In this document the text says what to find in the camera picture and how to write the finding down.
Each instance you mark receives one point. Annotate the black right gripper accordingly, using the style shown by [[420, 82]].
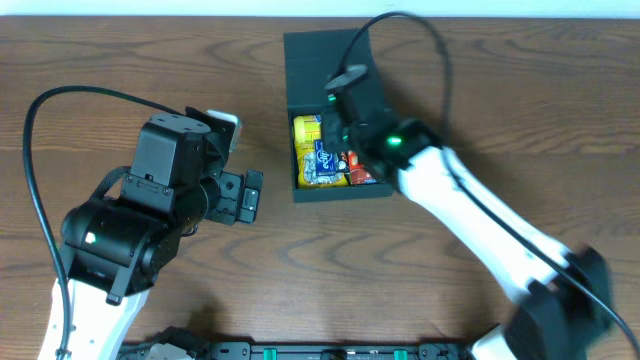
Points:
[[331, 134]]

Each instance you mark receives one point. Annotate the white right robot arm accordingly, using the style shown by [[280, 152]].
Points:
[[563, 299]]

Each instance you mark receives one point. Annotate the yellow candy bag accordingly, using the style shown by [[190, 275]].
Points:
[[307, 177]]

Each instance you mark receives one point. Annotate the red Hello Panda biscuit box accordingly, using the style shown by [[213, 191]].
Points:
[[358, 175]]

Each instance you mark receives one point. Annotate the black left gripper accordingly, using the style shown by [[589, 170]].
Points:
[[232, 197]]

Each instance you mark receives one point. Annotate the small black chocolate bar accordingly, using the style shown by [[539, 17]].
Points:
[[342, 162]]

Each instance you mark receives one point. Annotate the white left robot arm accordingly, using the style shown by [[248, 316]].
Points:
[[115, 244]]

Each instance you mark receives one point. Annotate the dark green box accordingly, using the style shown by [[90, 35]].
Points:
[[311, 58]]

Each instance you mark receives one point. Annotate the yellow Mentos bottle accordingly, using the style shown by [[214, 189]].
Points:
[[306, 128]]

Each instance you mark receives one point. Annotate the blue Eclipse mint box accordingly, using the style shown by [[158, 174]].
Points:
[[325, 162]]

